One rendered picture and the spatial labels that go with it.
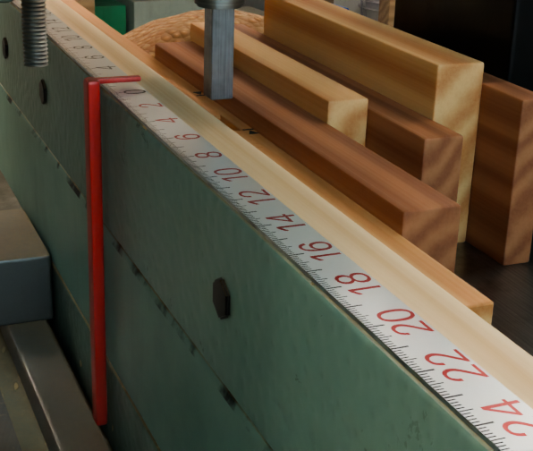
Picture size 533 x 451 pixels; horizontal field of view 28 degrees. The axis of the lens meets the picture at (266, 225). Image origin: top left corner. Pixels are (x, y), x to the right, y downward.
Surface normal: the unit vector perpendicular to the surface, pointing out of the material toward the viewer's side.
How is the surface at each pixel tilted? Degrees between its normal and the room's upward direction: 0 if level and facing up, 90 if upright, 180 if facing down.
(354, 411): 90
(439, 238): 90
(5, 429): 0
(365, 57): 90
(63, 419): 0
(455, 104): 90
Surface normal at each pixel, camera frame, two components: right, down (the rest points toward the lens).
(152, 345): -0.92, 0.11
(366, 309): 0.04, -0.93
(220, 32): 0.38, 0.34
